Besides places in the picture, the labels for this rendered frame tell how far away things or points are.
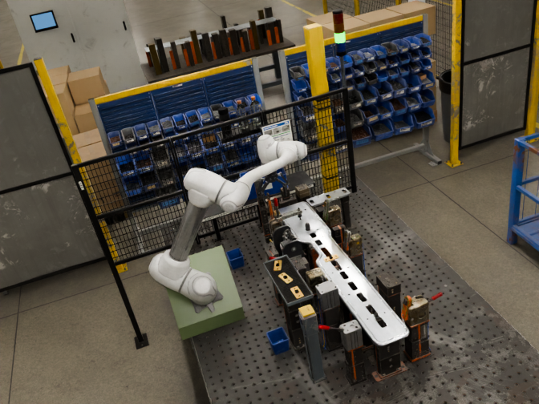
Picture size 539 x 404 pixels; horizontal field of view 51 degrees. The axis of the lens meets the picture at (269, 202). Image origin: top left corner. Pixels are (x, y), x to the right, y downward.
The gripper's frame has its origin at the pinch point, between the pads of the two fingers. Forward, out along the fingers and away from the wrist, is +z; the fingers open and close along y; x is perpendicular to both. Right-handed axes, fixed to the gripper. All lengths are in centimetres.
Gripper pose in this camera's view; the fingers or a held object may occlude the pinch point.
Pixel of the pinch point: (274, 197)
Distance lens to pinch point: 346.4
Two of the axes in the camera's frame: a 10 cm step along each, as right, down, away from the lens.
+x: -3.3, -4.5, 8.3
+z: 1.6, 8.4, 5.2
